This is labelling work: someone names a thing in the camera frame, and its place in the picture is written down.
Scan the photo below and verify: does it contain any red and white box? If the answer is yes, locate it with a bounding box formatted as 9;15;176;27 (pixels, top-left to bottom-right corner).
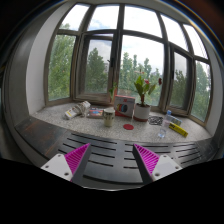
114;95;135;117

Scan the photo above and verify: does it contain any white patterned cup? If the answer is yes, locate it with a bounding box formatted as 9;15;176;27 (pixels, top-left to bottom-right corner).
103;108;115;127

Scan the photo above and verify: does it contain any black and white patterned pouch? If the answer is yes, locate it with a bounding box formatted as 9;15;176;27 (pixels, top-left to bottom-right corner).
148;116;163;126

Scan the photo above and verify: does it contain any potted red anthurium plant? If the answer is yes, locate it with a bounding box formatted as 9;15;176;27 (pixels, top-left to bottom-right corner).
133;75;162;122

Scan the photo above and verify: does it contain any white wrapped package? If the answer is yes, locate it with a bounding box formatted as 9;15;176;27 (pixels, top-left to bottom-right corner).
65;101;91;119

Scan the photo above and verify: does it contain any dark slatted bench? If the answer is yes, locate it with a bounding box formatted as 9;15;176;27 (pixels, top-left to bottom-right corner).
16;117;218;186

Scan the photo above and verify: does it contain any yellow rectangular box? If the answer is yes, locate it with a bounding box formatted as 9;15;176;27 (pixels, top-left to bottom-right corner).
169;122;188;137

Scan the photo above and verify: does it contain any red round coaster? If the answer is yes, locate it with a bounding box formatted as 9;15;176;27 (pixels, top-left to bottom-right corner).
123;124;134;130

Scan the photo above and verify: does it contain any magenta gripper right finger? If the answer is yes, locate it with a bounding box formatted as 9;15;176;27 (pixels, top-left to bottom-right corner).
133;144;182;184

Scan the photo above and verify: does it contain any clear plastic water bottle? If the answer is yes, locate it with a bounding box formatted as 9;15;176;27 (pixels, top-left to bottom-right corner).
158;110;171;138

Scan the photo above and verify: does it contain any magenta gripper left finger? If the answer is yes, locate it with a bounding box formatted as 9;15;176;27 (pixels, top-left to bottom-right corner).
42;143;91;185

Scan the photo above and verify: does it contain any light blue small box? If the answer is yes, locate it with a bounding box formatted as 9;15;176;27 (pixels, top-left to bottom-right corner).
168;115;182;126

